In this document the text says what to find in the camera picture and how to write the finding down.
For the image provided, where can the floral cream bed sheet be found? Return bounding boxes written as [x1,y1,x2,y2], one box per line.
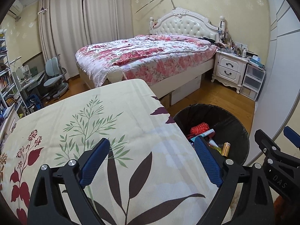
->
[1,79,218,224]

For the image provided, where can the black trash bin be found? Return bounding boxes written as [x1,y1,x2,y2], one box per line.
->
[174,104,250,165]

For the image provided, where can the beige curtains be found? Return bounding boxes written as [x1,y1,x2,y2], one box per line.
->
[38,0,133,79]

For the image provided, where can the grey desk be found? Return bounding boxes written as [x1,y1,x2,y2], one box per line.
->
[13,71,45,92]

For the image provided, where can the white bed with headboard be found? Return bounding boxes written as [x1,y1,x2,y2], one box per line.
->
[75,7,226,98]

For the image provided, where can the silver blue toothpaste tube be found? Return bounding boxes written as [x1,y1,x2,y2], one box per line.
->
[190,129,215,142]

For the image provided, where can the white nightstand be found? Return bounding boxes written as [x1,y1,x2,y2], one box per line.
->
[211,50,248,94]

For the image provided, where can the grey blue desk chair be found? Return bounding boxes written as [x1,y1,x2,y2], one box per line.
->
[43,54,69,101]

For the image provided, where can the red foam fruit net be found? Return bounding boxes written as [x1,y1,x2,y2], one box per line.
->
[187,122,210,139]

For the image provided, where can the plastic drawer unit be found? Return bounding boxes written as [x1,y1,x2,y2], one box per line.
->
[240,62,266,101]

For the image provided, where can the white bookshelf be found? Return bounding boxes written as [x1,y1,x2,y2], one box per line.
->
[1,29,25,118]

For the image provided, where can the pink floral quilt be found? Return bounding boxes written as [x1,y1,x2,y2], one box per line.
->
[75,34,217,87]

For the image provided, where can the air conditioner unit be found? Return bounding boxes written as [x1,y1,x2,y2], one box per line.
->
[7,0,23,22]

